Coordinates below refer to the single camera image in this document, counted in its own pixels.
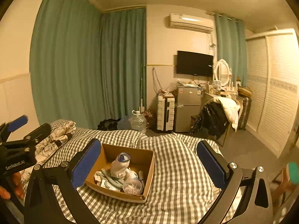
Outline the clear plastic jar blue label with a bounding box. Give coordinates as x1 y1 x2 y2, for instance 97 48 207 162
122 178 143 196

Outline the white sock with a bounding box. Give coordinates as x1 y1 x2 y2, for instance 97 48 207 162
110 152 131 180

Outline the black bag on floor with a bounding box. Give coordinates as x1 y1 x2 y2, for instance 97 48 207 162
97 118 121 131

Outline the white air conditioner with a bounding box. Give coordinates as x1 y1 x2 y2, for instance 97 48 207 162
169 13 214 32

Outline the white suitcase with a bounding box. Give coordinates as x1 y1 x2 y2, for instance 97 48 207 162
157 93 175 131

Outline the brown cardboard box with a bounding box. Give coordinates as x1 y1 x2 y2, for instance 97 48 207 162
85 144 155 203

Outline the grey checkered duvet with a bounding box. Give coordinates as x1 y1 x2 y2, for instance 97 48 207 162
19 121 244 224

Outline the white oval vanity mirror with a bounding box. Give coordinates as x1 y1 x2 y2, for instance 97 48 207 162
214 59 232 87

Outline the green curtain left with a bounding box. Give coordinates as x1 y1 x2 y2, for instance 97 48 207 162
29 0 147 129

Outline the green curtain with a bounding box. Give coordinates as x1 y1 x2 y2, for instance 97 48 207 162
29 0 147 129
214 14 247 86

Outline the chair with jackets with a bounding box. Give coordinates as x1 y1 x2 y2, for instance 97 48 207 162
188 96 241 140

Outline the large water bottle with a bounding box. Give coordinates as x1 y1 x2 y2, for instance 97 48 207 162
129 110 147 133

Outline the silver mini fridge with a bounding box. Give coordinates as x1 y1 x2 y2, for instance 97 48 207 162
175 86 202 133

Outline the black wall television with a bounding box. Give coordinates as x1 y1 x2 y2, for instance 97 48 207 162
176 51 213 77

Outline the person's left hand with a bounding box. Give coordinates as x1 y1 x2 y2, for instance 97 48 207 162
0 172 24 200

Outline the green curtain right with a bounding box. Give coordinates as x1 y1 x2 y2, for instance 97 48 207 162
214 14 247 86

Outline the small cream tube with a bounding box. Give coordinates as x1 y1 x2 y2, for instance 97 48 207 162
138 170 144 181

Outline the white louvered wardrobe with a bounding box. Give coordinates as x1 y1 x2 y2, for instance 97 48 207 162
246 28 298 157

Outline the floral patterned pillow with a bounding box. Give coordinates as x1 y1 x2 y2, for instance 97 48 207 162
19 119 77 183

